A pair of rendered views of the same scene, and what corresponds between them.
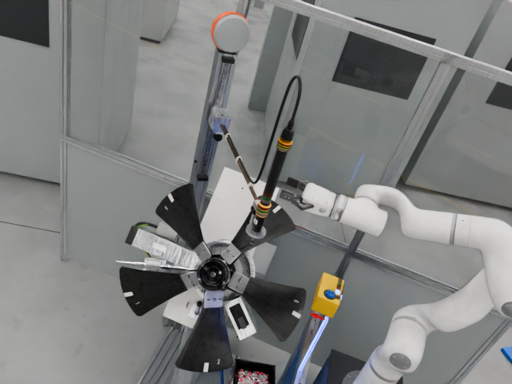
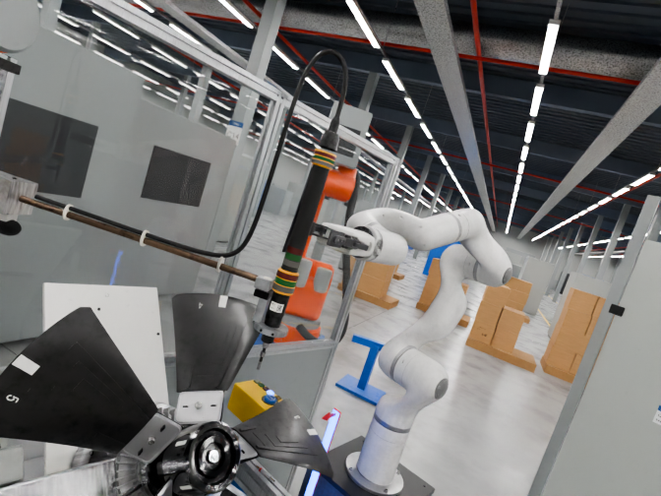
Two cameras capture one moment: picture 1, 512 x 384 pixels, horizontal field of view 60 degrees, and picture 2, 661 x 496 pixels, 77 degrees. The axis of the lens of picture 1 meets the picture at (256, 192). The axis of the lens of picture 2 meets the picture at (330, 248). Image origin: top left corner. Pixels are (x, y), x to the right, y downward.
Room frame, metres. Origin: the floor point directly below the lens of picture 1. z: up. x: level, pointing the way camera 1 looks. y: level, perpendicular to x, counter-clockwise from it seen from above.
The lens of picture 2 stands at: (0.71, 0.62, 1.72)
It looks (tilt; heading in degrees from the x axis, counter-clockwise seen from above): 6 degrees down; 301
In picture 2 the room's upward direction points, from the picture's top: 18 degrees clockwise
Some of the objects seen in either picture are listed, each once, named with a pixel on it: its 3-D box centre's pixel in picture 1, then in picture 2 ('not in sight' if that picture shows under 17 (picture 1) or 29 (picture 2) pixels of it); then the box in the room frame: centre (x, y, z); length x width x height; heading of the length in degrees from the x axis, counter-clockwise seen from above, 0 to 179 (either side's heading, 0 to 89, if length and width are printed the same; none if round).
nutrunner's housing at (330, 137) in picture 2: (271, 184); (300, 232); (1.18, -0.04, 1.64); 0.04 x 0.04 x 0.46
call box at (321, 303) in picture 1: (327, 295); (256, 407); (1.42, -0.44, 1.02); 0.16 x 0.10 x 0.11; 172
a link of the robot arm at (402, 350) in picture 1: (397, 353); (412, 392); (1.02, -0.61, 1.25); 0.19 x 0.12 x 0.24; 162
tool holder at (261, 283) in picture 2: (257, 219); (272, 305); (1.19, -0.03, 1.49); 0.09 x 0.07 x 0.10; 27
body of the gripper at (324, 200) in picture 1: (319, 200); (348, 239); (1.16, -0.20, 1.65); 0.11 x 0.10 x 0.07; 82
